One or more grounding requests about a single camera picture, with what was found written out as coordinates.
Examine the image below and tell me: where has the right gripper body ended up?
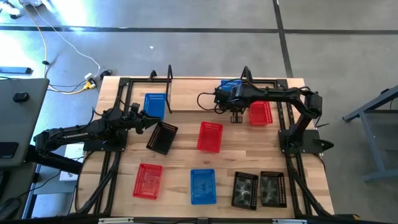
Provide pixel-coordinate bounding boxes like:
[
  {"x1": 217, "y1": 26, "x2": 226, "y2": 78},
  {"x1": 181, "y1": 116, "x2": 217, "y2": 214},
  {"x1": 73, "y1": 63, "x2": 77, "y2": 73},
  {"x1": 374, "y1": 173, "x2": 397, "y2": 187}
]
[{"x1": 214, "y1": 84, "x2": 251, "y2": 114}]

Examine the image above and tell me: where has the black desk leg beam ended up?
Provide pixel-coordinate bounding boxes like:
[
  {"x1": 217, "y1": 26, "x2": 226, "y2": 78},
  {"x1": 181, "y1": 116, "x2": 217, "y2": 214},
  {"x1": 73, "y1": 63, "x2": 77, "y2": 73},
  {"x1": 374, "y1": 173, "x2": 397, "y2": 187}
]
[{"x1": 26, "y1": 145, "x2": 83, "y2": 175}]

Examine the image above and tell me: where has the blue plastic basket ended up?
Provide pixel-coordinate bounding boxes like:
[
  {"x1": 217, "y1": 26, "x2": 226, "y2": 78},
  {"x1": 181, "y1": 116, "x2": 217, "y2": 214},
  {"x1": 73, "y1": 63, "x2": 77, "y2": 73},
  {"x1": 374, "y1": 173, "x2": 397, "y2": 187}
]
[
  {"x1": 143, "y1": 93, "x2": 167, "y2": 121},
  {"x1": 190, "y1": 169, "x2": 218, "y2": 206},
  {"x1": 220, "y1": 79, "x2": 244, "y2": 93}
]

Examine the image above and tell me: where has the yellow floor cable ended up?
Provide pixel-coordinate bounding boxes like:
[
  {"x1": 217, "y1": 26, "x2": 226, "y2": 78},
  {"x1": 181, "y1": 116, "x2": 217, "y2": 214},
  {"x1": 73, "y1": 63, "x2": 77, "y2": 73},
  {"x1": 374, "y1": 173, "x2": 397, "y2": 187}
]
[{"x1": 18, "y1": 0, "x2": 94, "y2": 96}]

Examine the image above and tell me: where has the black plastic basket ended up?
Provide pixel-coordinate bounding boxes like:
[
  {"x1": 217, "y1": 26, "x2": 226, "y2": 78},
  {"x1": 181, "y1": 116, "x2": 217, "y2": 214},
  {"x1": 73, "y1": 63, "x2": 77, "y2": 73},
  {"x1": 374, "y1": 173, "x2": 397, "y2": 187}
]
[
  {"x1": 146, "y1": 121, "x2": 179, "y2": 156},
  {"x1": 231, "y1": 171, "x2": 259, "y2": 211},
  {"x1": 259, "y1": 170, "x2": 288, "y2": 208}
]

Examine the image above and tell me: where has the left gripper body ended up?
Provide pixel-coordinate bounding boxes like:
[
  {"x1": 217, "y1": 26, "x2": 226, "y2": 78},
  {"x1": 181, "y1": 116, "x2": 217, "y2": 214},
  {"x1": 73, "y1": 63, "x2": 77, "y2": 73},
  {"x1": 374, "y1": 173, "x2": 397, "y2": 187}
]
[{"x1": 123, "y1": 110, "x2": 146, "y2": 135}]

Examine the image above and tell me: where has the white box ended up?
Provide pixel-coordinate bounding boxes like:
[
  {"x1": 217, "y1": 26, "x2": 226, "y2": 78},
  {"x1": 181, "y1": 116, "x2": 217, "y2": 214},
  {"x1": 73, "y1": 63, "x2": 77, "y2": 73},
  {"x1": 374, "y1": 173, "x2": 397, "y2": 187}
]
[{"x1": 58, "y1": 142, "x2": 86, "y2": 182}]

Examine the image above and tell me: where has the white power strip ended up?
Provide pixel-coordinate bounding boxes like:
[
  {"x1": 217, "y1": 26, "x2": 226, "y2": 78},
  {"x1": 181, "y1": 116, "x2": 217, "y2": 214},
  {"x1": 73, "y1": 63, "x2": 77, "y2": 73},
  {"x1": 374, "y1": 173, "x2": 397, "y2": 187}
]
[{"x1": 84, "y1": 72, "x2": 98, "y2": 85}]

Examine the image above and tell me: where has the black computer mouse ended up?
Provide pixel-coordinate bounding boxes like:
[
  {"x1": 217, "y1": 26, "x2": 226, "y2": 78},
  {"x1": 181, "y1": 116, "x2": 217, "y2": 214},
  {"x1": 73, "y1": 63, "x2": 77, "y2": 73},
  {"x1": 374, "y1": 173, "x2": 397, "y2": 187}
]
[{"x1": 12, "y1": 91, "x2": 30, "y2": 103}]

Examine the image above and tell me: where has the white floor cable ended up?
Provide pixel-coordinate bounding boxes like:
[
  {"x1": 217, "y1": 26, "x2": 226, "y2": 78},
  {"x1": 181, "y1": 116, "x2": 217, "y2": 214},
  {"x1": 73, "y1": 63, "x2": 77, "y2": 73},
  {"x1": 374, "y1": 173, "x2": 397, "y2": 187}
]
[{"x1": 30, "y1": 4, "x2": 102, "y2": 77}]

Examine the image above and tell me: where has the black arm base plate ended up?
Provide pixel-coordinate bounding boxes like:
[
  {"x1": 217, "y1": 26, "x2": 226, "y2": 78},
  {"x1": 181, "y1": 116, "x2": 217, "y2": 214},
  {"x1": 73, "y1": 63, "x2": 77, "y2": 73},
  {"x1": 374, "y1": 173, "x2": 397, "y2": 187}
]
[
  {"x1": 279, "y1": 129, "x2": 324, "y2": 154},
  {"x1": 83, "y1": 129, "x2": 129, "y2": 152}
]

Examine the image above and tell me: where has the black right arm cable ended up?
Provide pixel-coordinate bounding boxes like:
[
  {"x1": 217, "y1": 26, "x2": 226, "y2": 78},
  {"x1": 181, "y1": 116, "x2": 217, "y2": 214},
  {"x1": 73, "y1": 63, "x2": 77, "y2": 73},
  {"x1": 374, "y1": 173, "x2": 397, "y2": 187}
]
[{"x1": 197, "y1": 91, "x2": 219, "y2": 112}]

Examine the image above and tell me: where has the gray metal table frame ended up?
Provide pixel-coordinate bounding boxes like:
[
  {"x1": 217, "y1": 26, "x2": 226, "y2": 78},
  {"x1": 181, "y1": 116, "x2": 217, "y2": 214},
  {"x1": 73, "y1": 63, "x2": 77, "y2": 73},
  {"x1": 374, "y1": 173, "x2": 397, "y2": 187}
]
[{"x1": 341, "y1": 85, "x2": 398, "y2": 183}]

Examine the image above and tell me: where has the red plastic basket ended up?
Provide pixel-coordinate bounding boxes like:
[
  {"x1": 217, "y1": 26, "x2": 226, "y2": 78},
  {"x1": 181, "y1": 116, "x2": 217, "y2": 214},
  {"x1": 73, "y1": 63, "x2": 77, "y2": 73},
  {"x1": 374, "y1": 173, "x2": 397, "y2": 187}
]
[
  {"x1": 132, "y1": 163, "x2": 164, "y2": 200},
  {"x1": 197, "y1": 121, "x2": 224, "y2": 154},
  {"x1": 248, "y1": 101, "x2": 274, "y2": 126}
]

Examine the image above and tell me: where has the black aluminium rig frame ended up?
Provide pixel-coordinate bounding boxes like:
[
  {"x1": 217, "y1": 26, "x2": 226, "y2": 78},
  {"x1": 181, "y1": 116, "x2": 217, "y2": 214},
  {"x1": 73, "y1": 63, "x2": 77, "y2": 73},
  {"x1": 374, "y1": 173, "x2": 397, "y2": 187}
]
[{"x1": 74, "y1": 76, "x2": 335, "y2": 218}]

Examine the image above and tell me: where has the black flat bar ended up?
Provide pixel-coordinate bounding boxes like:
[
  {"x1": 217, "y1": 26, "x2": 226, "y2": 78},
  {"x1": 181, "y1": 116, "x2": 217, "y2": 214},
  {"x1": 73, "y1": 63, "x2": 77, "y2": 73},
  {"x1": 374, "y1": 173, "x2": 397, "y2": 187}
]
[{"x1": 0, "y1": 66, "x2": 33, "y2": 75}]

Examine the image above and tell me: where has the gray desk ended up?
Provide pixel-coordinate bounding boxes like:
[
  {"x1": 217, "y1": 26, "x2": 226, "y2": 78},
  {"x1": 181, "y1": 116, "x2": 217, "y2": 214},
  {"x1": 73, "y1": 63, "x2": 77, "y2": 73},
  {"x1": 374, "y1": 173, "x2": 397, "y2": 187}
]
[{"x1": 0, "y1": 77, "x2": 50, "y2": 170}]

